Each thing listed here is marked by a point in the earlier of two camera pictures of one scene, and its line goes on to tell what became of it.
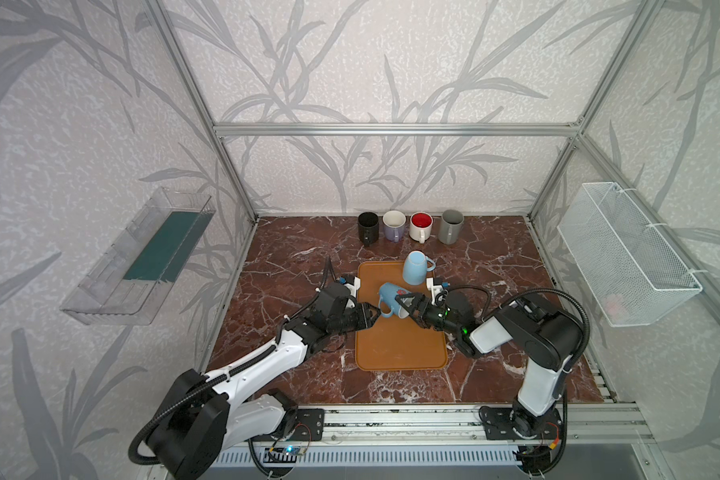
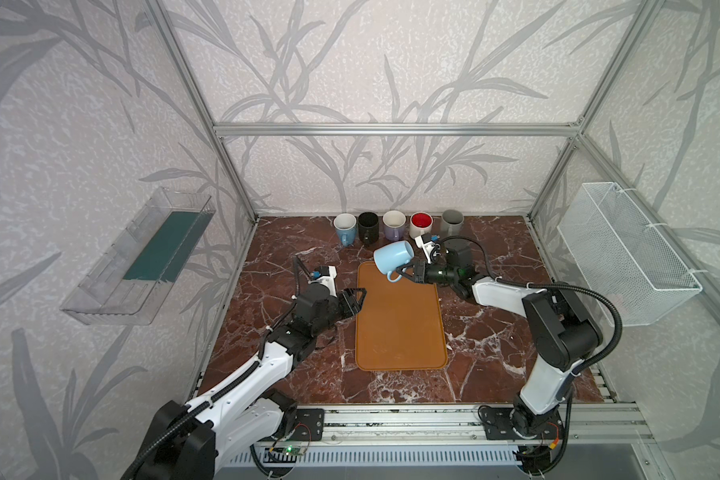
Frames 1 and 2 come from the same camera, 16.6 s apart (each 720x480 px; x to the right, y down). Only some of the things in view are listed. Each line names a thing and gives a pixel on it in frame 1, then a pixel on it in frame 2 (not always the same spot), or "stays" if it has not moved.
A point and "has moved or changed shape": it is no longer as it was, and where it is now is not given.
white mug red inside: x=420 y=224 stays
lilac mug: x=394 y=225 stays
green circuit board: x=282 y=454 stays
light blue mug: x=415 y=267 has moved or changed shape
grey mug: x=450 y=225 stays
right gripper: x=420 y=310 to x=424 y=271
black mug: x=368 y=227 stays
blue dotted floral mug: x=387 y=294 to x=345 y=224
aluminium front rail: x=622 y=423 stays
